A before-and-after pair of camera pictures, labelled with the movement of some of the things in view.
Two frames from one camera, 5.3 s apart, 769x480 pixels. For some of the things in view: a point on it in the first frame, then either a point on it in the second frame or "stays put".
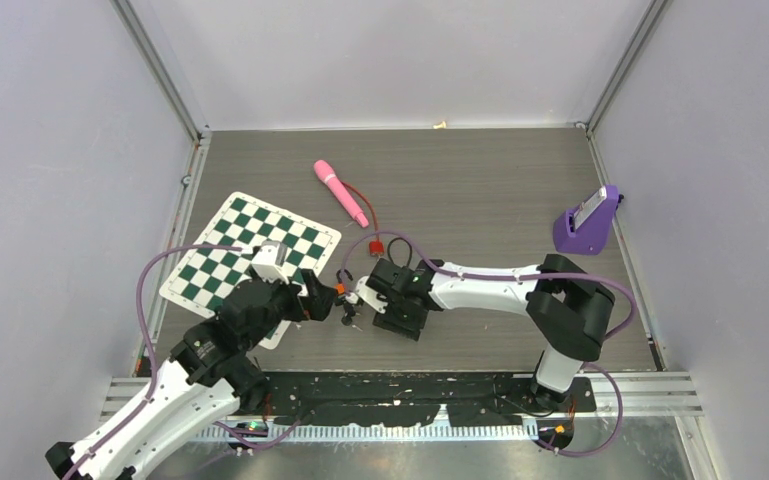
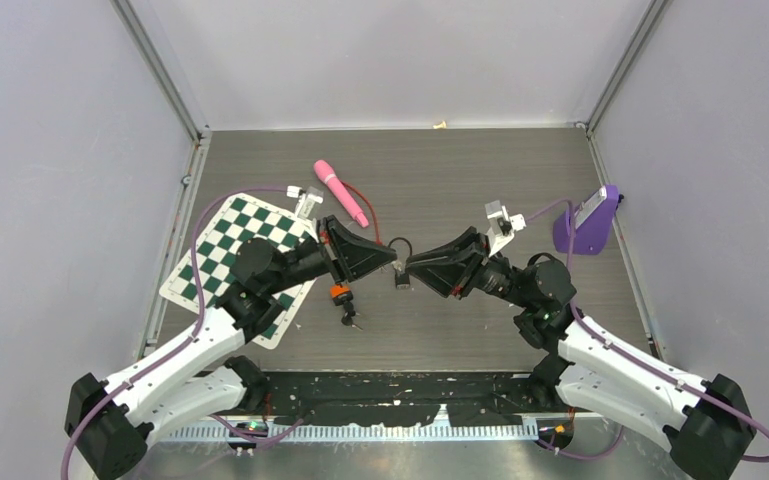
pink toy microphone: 326,173 stays put
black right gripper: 389,322 → 456,267
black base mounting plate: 405,399 stays put
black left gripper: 320,297 → 351,255
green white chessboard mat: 206,280 stays put
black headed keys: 350,311 stays put
